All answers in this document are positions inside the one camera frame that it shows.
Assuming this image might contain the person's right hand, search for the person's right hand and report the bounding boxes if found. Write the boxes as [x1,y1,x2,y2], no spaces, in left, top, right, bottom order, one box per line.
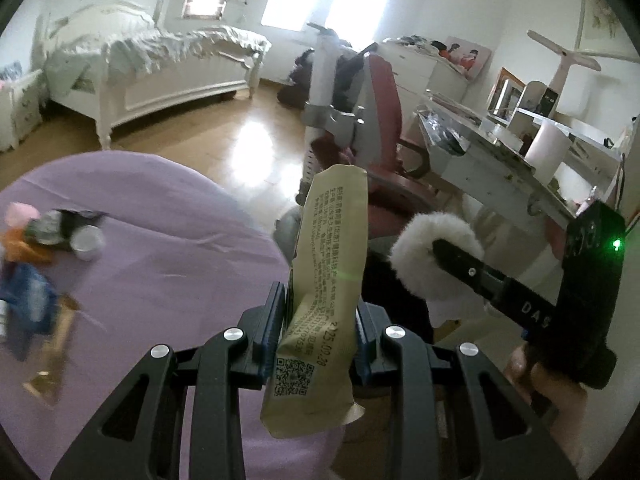
[504,342,588,421]

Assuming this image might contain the brown wrapper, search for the brown wrapper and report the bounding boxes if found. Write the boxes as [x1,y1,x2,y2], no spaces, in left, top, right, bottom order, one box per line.
[22,294,81,409]

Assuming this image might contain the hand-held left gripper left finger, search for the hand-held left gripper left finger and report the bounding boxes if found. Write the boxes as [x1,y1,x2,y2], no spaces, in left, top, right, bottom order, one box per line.
[50,281,288,480]

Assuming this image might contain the white dresser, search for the white dresser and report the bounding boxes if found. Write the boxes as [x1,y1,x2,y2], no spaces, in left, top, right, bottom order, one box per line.
[377,37,472,107]

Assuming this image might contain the person's right forearm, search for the person's right forearm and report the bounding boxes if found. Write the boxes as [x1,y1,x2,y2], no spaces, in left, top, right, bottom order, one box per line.
[547,412,588,471]

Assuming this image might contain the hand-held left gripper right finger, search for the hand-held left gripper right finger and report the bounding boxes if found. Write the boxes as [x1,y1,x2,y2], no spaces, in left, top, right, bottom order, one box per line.
[352,301,581,480]

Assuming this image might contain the purple tablecloth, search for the purple tablecloth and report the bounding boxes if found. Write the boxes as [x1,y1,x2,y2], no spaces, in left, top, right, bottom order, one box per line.
[0,152,346,480]

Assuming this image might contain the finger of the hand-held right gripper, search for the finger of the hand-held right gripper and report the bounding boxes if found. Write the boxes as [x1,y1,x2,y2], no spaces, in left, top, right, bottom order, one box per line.
[432,237,560,332]

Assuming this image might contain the orange packet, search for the orange packet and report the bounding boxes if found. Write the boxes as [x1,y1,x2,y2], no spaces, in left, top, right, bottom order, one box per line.
[0,227,54,267]

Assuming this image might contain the tan paper packet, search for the tan paper packet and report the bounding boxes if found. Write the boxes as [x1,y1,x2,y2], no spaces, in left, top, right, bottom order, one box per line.
[260,164,370,438]

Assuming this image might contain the silver can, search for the silver can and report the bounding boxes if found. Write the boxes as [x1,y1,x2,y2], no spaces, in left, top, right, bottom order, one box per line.
[70,225,107,262]

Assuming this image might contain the small black item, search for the small black item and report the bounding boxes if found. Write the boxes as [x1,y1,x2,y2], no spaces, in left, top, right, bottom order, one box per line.
[55,208,108,233]

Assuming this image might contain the silver wrapper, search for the silver wrapper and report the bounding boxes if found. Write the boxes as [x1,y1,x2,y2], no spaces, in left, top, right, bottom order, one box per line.
[29,210,67,247]

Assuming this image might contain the pink soft item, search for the pink soft item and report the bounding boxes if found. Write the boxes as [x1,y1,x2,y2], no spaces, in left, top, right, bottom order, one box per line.
[4,202,42,232]

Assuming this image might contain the white bed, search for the white bed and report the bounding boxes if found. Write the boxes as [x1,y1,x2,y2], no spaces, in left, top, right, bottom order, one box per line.
[37,2,272,150]

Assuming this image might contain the white nightstand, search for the white nightstand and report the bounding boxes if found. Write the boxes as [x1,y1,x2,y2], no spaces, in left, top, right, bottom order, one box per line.
[0,62,44,153]

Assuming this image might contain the white desk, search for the white desk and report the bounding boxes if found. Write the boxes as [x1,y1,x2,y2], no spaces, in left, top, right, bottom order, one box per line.
[415,94,628,228]

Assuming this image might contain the wall picture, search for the wall picture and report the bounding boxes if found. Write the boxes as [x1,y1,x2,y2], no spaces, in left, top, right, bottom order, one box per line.
[580,0,627,42]

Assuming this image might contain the black bags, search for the black bags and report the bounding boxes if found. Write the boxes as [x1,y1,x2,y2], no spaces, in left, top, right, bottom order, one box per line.
[277,50,316,110]

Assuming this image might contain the white cylinder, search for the white cylinder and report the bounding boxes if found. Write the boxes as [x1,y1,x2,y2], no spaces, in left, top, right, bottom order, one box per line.
[523,122,572,182]

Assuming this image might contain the framed photo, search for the framed photo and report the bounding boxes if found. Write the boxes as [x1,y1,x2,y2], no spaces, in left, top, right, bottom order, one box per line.
[444,36,493,82]

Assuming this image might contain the blue packet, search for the blue packet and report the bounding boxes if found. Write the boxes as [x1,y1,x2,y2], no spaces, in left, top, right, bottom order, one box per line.
[0,262,59,362]

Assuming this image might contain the standing mirror frame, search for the standing mirror frame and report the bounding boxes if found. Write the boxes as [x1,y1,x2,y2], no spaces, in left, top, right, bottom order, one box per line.
[492,66,527,117]

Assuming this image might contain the white fluffy cloth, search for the white fluffy cloth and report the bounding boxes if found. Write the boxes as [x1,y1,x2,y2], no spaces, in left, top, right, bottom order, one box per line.
[389,212,487,328]

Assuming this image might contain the pink desk chair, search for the pink desk chair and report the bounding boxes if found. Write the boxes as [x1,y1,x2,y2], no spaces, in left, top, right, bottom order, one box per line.
[272,22,442,261]

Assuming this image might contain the white desk lamp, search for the white desk lamp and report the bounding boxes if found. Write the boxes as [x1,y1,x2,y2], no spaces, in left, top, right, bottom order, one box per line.
[527,30,604,111]

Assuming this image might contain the black clothing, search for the black clothing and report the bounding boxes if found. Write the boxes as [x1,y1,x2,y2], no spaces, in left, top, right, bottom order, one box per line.
[332,42,377,112]

